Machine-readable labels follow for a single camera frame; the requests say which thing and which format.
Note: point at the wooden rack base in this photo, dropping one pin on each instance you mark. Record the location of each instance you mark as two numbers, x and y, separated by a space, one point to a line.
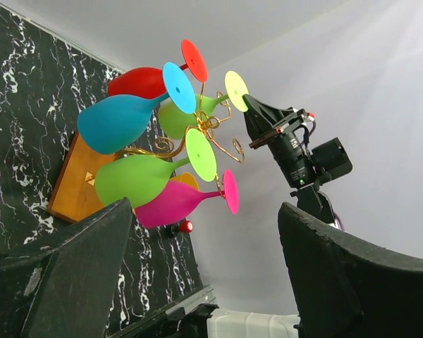
74 197

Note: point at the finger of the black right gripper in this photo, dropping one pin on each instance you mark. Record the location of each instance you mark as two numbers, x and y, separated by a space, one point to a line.
260 118

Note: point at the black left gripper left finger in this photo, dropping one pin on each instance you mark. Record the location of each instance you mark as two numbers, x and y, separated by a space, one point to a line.
63 284

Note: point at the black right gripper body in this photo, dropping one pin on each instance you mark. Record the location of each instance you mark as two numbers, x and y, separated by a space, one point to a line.
288 142

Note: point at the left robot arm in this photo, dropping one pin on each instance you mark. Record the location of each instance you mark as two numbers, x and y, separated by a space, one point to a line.
209 320

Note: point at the orange wine glass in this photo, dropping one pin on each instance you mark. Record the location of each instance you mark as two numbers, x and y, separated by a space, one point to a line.
186 178

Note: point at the pink wine glass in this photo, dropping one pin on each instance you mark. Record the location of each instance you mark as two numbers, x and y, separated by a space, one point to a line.
178 200

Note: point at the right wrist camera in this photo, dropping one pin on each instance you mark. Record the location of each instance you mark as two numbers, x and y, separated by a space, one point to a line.
304 117

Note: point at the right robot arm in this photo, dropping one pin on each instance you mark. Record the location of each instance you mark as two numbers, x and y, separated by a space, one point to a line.
331 162

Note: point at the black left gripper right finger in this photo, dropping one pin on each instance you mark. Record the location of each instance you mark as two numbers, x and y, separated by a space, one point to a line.
345 286

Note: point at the blue wine glass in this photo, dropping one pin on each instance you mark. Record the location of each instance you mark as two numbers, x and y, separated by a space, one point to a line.
113 123

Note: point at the small red knob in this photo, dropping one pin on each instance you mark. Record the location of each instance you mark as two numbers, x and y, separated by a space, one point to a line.
184 227

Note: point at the red wine glass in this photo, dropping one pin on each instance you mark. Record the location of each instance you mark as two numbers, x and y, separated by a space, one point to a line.
147 82

